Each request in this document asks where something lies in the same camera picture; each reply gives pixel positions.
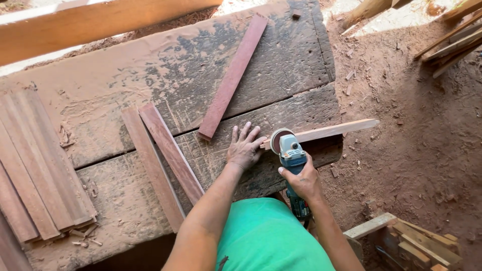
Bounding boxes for person's right hand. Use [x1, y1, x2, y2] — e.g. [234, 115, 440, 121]
[278, 152, 325, 204]

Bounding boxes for person's left hand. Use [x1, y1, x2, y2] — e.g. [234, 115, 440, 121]
[226, 121, 267, 172]

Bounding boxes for blue angle grinder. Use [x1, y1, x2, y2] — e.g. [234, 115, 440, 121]
[270, 128, 313, 223]

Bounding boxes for light wooden strip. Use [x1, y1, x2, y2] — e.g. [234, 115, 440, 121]
[260, 118, 380, 151]

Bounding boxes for person's green shirt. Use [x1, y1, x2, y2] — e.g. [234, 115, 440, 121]
[215, 197, 336, 271]

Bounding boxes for long reddish wooden slat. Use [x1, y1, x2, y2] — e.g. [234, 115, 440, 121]
[197, 14, 269, 142]

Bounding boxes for pile of wooden offcuts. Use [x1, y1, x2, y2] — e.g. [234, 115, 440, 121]
[343, 212, 463, 271]

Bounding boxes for small wood scraps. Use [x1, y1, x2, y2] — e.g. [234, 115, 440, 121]
[69, 224, 103, 249]

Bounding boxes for round wooden log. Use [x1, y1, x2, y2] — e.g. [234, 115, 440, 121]
[342, 0, 393, 29]

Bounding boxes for heap of wooden sticks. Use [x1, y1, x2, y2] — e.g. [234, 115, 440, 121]
[413, 0, 482, 79]

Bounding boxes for thick light wooden beam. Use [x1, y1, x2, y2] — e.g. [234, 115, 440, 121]
[0, 0, 223, 67]

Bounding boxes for stack of reddish wooden slats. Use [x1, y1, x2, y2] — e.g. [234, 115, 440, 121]
[0, 87, 98, 244]

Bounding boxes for dusty wooden plank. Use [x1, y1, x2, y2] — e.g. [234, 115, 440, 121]
[0, 213, 34, 271]

